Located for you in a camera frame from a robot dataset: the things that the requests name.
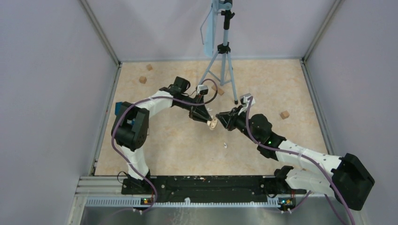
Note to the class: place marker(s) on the light blue tripod stand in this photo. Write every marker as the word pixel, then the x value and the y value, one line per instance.
pixel 219 8

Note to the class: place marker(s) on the far small wooden cube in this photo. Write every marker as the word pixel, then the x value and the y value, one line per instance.
pixel 149 67

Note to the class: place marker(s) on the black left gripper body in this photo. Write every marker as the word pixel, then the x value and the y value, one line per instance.
pixel 197 99

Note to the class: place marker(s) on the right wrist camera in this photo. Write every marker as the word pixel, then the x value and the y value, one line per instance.
pixel 246 98

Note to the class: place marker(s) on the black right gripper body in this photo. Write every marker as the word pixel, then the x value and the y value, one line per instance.
pixel 242 127

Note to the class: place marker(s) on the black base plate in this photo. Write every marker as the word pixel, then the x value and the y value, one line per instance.
pixel 210 189

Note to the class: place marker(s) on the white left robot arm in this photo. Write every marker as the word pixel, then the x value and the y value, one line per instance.
pixel 130 129

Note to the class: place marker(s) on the flat wooden block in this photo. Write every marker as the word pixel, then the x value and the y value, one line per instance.
pixel 218 90

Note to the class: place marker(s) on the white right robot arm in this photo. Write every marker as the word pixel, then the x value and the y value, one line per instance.
pixel 344 178

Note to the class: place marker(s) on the beige charging case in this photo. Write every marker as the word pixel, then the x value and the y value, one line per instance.
pixel 213 123

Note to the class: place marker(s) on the aluminium frame rail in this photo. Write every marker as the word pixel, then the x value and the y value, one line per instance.
pixel 106 186

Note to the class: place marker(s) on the small wooden cube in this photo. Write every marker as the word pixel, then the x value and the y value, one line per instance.
pixel 143 79
pixel 149 67

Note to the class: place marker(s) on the wooden cube block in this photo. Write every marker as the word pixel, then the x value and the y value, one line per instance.
pixel 284 115

